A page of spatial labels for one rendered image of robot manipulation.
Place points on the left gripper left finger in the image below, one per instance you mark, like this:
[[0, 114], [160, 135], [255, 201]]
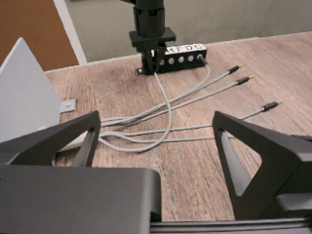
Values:
[[38, 148]]

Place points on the black and gold jack plug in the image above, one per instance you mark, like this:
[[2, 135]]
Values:
[[271, 105], [244, 79], [201, 59]]

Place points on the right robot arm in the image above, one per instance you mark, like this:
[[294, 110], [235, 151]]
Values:
[[146, 5]]

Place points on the black jack plug with cream metal tip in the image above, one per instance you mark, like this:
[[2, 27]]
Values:
[[308, 138], [234, 68], [154, 69]]

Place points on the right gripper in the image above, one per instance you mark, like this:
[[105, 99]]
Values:
[[151, 32]]

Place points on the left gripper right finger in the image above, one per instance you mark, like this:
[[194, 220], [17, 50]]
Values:
[[286, 165]]

